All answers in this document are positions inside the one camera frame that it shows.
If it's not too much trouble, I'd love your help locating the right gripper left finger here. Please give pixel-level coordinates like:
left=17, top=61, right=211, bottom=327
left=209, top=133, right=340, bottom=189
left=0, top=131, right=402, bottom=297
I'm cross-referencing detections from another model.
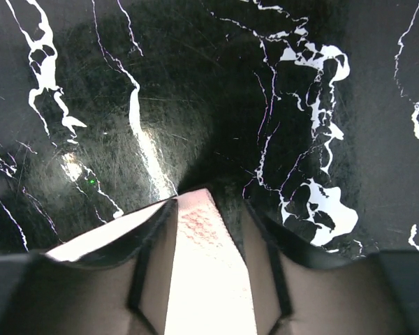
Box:
left=0, top=199, right=178, bottom=334

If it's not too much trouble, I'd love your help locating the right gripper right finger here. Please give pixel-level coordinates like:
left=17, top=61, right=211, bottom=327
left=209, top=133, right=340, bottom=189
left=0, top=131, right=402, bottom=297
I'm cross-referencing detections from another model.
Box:
left=241, top=202, right=413, bottom=334

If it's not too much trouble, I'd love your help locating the plain pink towel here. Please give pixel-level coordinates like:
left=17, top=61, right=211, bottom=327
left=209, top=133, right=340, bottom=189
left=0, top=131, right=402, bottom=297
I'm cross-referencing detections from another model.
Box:
left=165, top=188, right=257, bottom=335

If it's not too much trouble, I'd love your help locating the black marble pattern mat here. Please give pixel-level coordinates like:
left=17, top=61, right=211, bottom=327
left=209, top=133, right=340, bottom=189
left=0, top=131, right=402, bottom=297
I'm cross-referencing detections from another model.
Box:
left=0, top=1, right=419, bottom=258

